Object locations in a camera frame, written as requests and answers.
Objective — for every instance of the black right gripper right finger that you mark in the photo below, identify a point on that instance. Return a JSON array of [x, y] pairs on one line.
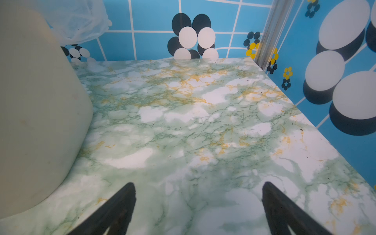
[[284, 216]]

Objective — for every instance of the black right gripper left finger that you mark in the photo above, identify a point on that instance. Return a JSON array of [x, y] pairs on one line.
[[113, 217]]

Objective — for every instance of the cream plastic trash bin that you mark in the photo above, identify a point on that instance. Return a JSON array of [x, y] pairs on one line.
[[45, 111]]

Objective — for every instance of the clear plastic bin liner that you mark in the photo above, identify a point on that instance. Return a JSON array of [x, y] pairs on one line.
[[72, 22]]

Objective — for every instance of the aluminium frame post right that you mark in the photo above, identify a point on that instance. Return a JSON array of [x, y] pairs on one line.
[[275, 25]]

